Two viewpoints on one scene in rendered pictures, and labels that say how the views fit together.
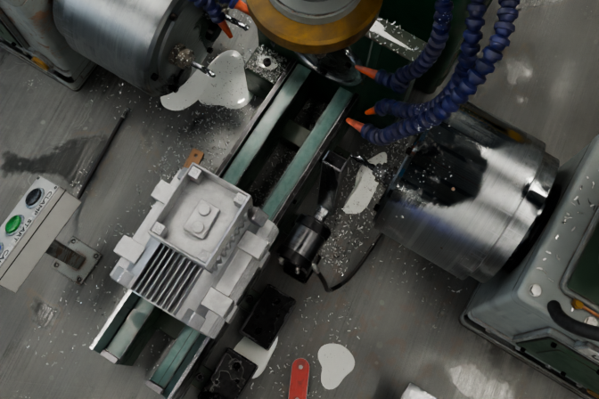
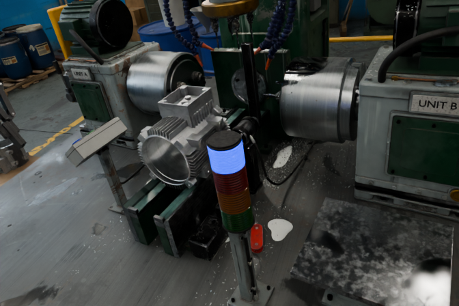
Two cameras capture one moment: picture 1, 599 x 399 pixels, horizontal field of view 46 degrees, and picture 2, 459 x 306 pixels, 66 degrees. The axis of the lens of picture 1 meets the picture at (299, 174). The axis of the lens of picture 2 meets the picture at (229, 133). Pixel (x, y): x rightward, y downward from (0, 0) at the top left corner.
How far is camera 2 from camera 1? 0.91 m
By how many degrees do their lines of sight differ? 44
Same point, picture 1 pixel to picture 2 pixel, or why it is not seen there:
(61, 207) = (117, 126)
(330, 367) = (276, 229)
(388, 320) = (309, 204)
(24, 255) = (93, 141)
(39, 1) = (121, 78)
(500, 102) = not seen: hidden behind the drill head
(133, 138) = not seen: hidden behind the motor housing
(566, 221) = (375, 63)
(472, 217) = (326, 74)
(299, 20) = (223, 0)
